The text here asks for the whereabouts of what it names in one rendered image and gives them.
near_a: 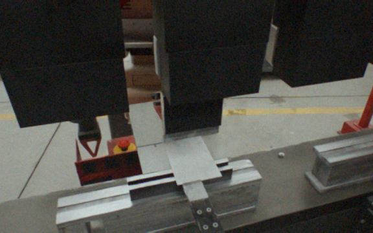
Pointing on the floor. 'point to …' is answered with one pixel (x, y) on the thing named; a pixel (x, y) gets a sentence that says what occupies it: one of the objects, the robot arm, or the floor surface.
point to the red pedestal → (367, 106)
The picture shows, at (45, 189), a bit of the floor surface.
